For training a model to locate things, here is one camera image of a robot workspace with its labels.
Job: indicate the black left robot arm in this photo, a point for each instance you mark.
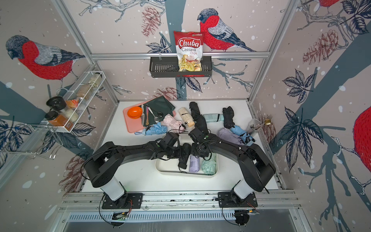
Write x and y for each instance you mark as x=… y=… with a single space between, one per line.
x=102 y=166

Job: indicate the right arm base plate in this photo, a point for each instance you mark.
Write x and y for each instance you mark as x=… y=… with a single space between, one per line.
x=231 y=200

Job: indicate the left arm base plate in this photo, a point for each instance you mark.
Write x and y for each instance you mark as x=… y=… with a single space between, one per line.
x=127 y=201

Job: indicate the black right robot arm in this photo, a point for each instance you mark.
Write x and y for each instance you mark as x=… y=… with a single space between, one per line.
x=255 y=165

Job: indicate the lavender umbrella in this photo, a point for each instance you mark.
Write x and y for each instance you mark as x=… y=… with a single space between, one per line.
x=227 y=135
x=194 y=166

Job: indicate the white wire wall rack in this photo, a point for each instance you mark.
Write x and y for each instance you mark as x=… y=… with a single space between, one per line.
x=78 y=99

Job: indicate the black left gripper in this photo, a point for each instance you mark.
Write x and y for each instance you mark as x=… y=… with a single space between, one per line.
x=178 y=156

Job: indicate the red cassava chips bag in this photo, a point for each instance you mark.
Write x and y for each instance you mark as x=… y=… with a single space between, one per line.
x=189 y=48

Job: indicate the pink plastic tray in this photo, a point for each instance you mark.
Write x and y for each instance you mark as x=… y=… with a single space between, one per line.
x=133 y=125

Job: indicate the orange spice jar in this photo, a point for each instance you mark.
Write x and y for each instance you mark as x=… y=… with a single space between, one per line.
x=56 y=119

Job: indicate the pink folded umbrella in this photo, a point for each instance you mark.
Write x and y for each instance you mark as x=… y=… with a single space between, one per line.
x=173 y=125

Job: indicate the wire hook rack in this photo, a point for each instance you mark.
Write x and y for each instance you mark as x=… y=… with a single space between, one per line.
x=30 y=140

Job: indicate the metal spoon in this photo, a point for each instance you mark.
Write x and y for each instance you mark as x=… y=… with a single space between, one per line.
x=156 y=119

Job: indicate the orange bowl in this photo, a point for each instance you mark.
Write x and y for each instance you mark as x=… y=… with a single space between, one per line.
x=135 y=112

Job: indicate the clear cutlery holder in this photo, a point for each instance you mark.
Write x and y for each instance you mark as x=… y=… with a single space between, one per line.
x=255 y=124

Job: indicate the black lid jar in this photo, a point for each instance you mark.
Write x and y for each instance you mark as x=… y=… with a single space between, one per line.
x=57 y=103

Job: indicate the beige folded umbrella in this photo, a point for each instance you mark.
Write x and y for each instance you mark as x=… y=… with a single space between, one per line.
x=186 y=117

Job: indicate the long black folded umbrella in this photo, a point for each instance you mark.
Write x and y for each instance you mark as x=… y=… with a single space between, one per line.
x=200 y=121

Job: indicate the dark green cloth pouch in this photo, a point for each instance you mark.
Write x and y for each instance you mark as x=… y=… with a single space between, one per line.
x=160 y=106

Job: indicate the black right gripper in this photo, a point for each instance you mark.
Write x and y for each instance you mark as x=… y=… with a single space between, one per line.
x=192 y=147

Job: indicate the mint green umbrella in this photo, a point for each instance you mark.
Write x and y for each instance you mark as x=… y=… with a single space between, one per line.
x=209 y=165

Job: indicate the cream plastic storage box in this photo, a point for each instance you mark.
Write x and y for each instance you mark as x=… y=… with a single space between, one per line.
x=170 y=168

